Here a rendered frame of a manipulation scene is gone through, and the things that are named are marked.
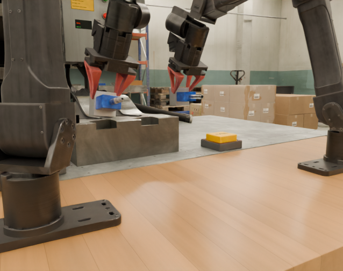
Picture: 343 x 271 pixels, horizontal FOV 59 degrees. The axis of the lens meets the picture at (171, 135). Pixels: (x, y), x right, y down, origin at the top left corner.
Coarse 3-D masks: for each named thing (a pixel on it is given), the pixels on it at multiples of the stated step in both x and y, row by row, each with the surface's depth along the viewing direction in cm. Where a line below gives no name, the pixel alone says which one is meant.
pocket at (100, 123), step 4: (92, 120) 69; (96, 120) 69; (100, 120) 70; (104, 120) 70; (108, 120) 71; (112, 120) 70; (96, 124) 69; (100, 124) 70; (104, 124) 70; (108, 124) 71; (112, 124) 70; (116, 124) 67; (96, 128) 69; (100, 128) 70; (104, 128) 70; (108, 128) 71; (112, 128) 67
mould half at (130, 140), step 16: (80, 96) 94; (128, 112) 91; (80, 128) 63; (128, 128) 69; (144, 128) 71; (160, 128) 73; (176, 128) 76; (80, 144) 63; (96, 144) 65; (112, 144) 67; (128, 144) 69; (144, 144) 72; (160, 144) 74; (176, 144) 77; (80, 160) 64; (96, 160) 66; (112, 160) 68
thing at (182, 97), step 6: (180, 90) 91; (186, 90) 92; (174, 96) 91; (180, 96) 89; (186, 96) 87; (192, 96) 86; (198, 96) 84; (174, 102) 91; (180, 102) 91; (186, 102) 92
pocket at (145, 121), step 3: (138, 117) 75; (141, 117) 75; (144, 117) 76; (147, 117) 76; (150, 117) 77; (153, 117) 75; (141, 120) 75; (144, 120) 76; (147, 120) 76; (150, 120) 77; (153, 120) 76; (156, 120) 74; (141, 123) 75; (144, 123) 76; (147, 123) 76; (150, 123) 77; (153, 123) 76; (156, 123) 74
